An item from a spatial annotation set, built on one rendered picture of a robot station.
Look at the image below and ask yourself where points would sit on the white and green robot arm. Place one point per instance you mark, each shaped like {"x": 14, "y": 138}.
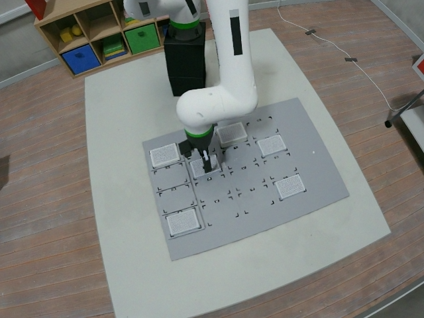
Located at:
{"x": 236, "y": 96}

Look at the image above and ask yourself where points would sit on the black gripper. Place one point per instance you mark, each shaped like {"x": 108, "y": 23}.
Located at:
{"x": 203, "y": 151}

